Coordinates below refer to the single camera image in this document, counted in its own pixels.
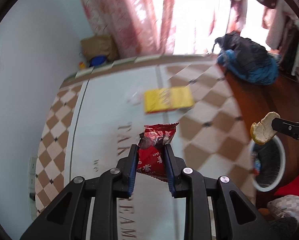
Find red snack wrapper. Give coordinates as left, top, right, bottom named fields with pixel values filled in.
left=137, top=122, right=179, bottom=182

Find yellow snack box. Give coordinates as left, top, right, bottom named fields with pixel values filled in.
left=143, top=86, right=195, bottom=114

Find white round trash bin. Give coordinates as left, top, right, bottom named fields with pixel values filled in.
left=248, top=135, right=286, bottom=192

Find red blanket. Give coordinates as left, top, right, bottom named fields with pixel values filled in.
left=274, top=179, right=299, bottom=196

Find checkered brown bed blanket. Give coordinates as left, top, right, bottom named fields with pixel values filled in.
left=34, top=55, right=257, bottom=240

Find clear plastic wrapper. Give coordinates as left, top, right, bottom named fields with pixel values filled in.
left=126, top=88, right=144, bottom=106

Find checkered pastel pillow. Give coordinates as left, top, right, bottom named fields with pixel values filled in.
left=267, top=194, right=299, bottom=222

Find blue and black clothes pile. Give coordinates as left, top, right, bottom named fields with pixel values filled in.
left=214, top=31, right=278, bottom=85

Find hanging clothes on rack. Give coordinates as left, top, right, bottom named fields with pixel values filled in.
left=256, top=0, right=299, bottom=76

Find brown paper bag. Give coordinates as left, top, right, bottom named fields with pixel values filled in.
left=80, top=35, right=119, bottom=61

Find pink floral curtain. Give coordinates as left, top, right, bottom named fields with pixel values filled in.
left=81, top=0, right=176, bottom=58

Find white wall socket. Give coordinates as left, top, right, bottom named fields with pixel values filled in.
left=28, top=157, right=37, bottom=220

